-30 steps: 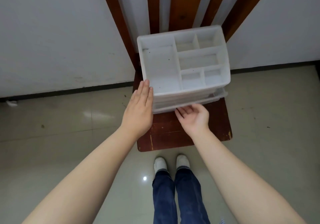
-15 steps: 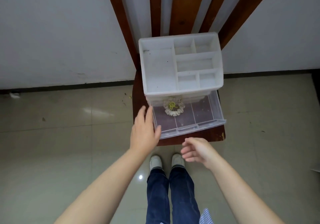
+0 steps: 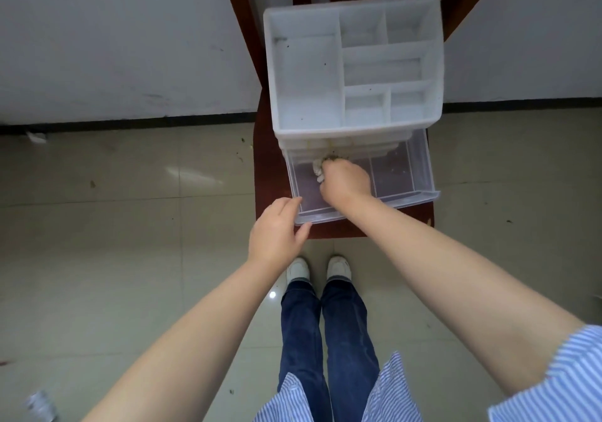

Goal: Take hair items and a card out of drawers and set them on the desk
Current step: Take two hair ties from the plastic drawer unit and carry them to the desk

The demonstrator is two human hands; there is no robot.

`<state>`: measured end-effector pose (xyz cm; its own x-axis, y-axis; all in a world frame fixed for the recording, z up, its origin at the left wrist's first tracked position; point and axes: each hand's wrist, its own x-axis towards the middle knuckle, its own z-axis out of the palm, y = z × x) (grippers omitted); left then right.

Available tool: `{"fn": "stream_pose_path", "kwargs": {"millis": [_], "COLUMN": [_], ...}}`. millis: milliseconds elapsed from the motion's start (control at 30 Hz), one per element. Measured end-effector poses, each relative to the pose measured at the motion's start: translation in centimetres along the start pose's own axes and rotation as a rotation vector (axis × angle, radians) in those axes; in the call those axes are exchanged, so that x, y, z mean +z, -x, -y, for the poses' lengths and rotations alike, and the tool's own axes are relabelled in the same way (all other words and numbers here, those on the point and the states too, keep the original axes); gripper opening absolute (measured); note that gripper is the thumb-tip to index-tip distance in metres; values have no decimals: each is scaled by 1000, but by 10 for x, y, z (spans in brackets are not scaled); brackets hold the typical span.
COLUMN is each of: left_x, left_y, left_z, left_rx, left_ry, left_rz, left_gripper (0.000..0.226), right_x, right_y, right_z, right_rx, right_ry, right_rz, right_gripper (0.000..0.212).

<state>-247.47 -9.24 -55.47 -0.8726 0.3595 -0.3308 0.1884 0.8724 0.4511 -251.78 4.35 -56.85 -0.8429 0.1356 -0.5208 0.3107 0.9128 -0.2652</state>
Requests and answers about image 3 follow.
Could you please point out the blue jeans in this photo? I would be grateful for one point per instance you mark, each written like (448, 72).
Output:
(345, 341)

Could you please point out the white plastic compartment organizer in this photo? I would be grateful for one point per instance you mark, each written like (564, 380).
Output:
(305, 83)

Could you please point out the person's right hand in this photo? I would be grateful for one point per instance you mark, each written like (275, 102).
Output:
(348, 183)

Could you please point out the white right shoe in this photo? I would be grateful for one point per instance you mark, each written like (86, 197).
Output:
(339, 269)

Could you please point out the person's left thumb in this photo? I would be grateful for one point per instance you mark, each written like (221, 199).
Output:
(303, 232)

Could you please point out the white shoe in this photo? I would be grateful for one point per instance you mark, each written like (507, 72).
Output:
(298, 270)
(339, 269)

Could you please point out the red-brown wooden chair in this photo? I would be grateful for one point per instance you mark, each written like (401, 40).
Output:
(269, 177)

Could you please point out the person's right forearm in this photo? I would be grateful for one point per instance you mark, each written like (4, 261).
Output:
(447, 276)

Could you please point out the person's left forearm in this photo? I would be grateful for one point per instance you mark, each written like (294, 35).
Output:
(188, 341)

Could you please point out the clear plastic drawer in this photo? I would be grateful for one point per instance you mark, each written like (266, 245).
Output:
(404, 175)

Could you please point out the white wipe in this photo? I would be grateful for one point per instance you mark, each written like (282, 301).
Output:
(318, 168)

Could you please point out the blue white striped shirt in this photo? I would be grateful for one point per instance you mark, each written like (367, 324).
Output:
(564, 379)

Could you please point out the white left shoe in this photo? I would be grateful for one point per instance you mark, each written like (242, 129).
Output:
(298, 270)

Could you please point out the crumpled white paper scrap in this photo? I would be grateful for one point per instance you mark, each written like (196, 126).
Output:
(35, 137)

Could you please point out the person's left hand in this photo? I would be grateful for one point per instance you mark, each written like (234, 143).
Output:
(275, 233)

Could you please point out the person's right fingers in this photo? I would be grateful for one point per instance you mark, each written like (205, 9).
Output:
(329, 183)

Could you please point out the crumpled grey plastic scrap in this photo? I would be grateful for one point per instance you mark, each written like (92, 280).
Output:
(41, 406)

